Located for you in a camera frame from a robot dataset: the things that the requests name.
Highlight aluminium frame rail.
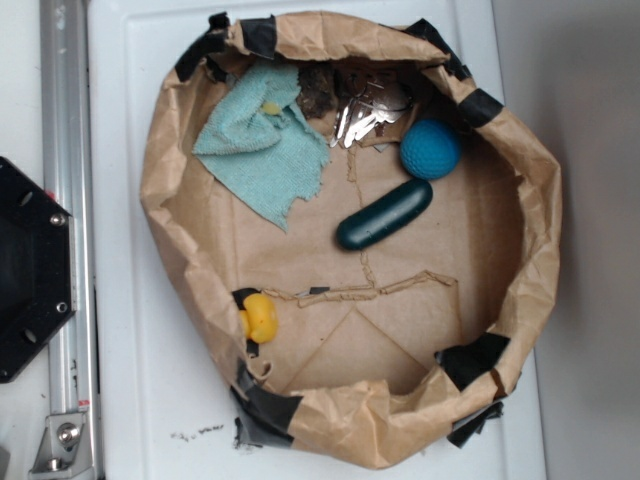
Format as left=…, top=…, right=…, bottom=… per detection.
left=39, top=1, right=104, bottom=479

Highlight light blue cloth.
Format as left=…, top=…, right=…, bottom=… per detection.
left=192, top=61, right=329, bottom=230

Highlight dark brown fuzzy scrap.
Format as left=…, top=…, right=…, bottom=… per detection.
left=296, top=64, right=337, bottom=119

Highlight brown paper bag bin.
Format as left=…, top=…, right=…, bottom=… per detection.
left=140, top=11, right=562, bottom=469

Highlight white plastic tray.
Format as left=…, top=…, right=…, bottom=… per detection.
left=87, top=1, right=546, bottom=479

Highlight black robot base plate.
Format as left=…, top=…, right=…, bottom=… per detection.
left=0, top=157, right=74, bottom=384

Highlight silver key bunch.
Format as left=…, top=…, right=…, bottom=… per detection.
left=329, top=68, right=413, bottom=149

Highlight blue dimpled ball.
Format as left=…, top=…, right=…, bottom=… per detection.
left=400, top=119, right=462, bottom=180

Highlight yellow rubber duck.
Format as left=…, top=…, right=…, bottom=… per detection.
left=240, top=293, right=279, bottom=344

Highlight metal corner bracket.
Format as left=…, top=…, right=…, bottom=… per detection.
left=28, top=412, right=96, bottom=480

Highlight dark green capsule case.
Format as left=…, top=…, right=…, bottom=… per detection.
left=336, top=179, right=433, bottom=251

